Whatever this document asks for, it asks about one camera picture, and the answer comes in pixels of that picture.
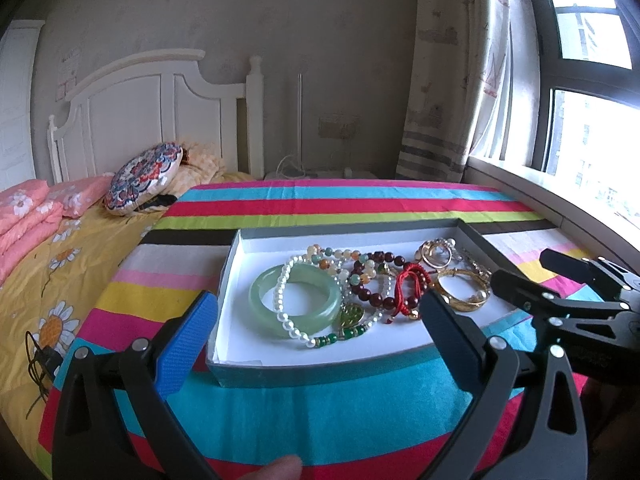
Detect rose gold ring ornament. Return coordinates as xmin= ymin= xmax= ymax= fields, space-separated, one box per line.
xmin=416 ymin=238 xmax=454 ymax=271

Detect pink folded quilt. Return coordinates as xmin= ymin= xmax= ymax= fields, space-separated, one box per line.
xmin=1 ymin=174 xmax=113 ymax=283

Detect white wardrobe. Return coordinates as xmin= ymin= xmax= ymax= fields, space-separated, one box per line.
xmin=0 ymin=20 xmax=44 ymax=191

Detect round patterned cushion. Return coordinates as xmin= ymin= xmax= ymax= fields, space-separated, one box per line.
xmin=103 ymin=142 xmax=183 ymax=216

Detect black cable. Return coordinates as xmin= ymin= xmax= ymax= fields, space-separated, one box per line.
xmin=22 ymin=328 xmax=64 ymax=418

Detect yellow daisy bed sheet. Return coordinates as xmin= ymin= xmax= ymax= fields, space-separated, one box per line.
xmin=0 ymin=171 xmax=256 ymax=441

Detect pastel stone bead bracelet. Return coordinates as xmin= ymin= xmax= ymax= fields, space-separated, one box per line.
xmin=305 ymin=244 xmax=381 ymax=286

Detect white pearl bracelet green beads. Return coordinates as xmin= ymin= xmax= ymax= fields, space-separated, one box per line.
xmin=252 ymin=246 xmax=394 ymax=349

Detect white window sill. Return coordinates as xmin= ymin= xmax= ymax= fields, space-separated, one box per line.
xmin=464 ymin=156 xmax=639 ymax=272

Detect white wooden headboard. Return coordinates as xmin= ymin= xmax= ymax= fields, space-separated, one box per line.
xmin=48 ymin=49 xmax=265 ymax=183

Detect gold bangle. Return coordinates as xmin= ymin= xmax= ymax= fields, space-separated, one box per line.
xmin=433 ymin=268 xmax=491 ymax=313

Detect red cord bracelet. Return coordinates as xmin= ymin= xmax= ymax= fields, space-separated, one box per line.
xmin=389 ymin=261 xmax=433 ymax=319

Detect silver chain bracelet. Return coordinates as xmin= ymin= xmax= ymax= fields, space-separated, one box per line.
xmin=432 ymin=236 xmax=464 ymax=264

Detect white shallow jewelry box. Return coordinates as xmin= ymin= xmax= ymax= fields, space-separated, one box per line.
xmin=205 ymin=219 xmax=514 ymax=388

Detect wall power socket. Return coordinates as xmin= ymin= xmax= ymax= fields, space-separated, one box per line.
xmin=318 ymin=115 xmax=360 ymax=140

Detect white cable conduit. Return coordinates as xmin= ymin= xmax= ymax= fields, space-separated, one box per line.
xmin=294 ymin=72 xmax=305 ymax=174

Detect dark red bead bracelet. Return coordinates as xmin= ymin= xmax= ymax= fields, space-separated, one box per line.
xmin=348 ymin=250 xmax=433 ymax=311

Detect left hand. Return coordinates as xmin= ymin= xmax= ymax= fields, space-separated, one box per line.
xmin=240 ymin=455 xmax=303 ymax=480

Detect dark framed window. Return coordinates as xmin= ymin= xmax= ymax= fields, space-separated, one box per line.
xmin=532 ymin=0 xmax=639 ymax=226

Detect green jade bangle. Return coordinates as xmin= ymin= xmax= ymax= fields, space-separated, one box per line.
xmin=247 ymin=263 xmax=343 ymax=337

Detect beige checked pillow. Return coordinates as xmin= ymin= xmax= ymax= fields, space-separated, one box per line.
xmin=162 ymin=142 xmax=227 ymax=198

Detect beige patterned curtain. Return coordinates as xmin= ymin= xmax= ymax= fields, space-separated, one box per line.
xmin=396 ymin=0 xmax=540 ymax=182

